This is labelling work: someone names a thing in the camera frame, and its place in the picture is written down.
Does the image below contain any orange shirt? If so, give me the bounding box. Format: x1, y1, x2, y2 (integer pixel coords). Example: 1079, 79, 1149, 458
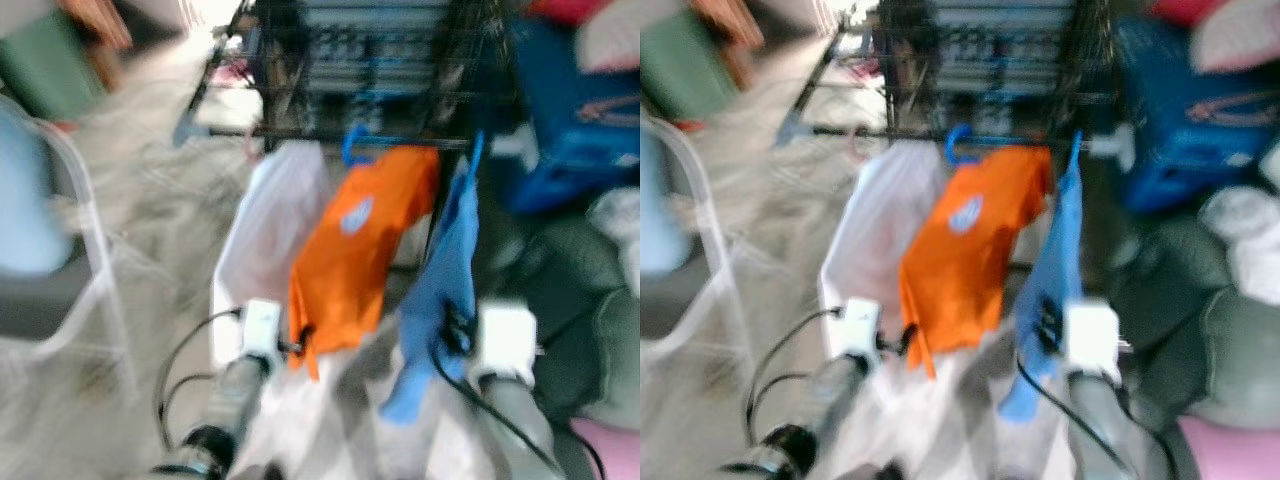
288, 147, 442, 381
898, 147, 1054, 379

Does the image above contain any light blue cloth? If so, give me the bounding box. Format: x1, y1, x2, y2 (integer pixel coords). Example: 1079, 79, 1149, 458
640, 128, 693, 278
0, 100, 74, 278

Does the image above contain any crumpled white cloth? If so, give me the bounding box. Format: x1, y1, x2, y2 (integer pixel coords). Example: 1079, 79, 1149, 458
1198, 140, 1280, 306
588, 188, 641, 291

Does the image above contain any green fabric bundle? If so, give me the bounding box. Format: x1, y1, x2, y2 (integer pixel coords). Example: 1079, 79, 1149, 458
640, 12, 743, 123
0, 12, 109, 123

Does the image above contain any blue clothes hanger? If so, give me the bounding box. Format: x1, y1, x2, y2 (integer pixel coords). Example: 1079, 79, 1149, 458
944, 123, 1001, 168
340, 123, 401, 169

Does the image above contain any white folding chair grey seat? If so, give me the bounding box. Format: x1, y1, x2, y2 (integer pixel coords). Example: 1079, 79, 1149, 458
640, 115, 766, 401
0, 95, 139, 401

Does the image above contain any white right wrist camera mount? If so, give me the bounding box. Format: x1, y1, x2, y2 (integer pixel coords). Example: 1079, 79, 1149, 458
1063, 300, 1123, 379
477, 303, 541, 386

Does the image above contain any white shirt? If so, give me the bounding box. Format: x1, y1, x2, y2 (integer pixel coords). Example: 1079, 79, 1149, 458
210, 140, 333, 373
818, 140, 946, 371

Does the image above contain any black metal clothes rack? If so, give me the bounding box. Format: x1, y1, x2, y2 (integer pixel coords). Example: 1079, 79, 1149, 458
175, 0, 531, 151
790, 0, 1136, 151

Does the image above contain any blue shirt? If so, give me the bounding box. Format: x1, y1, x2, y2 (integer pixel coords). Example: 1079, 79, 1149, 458
378, 133, 488, 426
997, 133, 1088, 424

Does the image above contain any pink cushion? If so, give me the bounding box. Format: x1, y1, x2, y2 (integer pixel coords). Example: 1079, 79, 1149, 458
1178, 415, 1280, 480
570, 420, 641, 480

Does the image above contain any blue plastic crate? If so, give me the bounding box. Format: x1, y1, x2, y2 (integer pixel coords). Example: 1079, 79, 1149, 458
505, 18, 641, 216
1115, 15, 1280, 216

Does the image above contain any dark green sofa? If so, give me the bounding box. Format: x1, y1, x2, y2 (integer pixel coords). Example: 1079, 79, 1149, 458
488, 215, 641, 433
1100, 215, 1280, 431

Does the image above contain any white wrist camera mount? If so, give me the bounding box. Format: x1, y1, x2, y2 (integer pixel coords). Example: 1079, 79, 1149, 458
240, 298, 285, 366
838, 297, 883, 366
1063, 300, 1123, 379
477, 303, 541, 386

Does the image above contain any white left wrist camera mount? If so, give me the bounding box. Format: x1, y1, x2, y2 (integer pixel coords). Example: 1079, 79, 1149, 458
838, 297, 883, 366
240, 298, 285, 366

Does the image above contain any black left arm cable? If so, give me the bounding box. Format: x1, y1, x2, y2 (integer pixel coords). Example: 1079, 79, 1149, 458
153, 308, 246, 453
743, 306, 843, 446

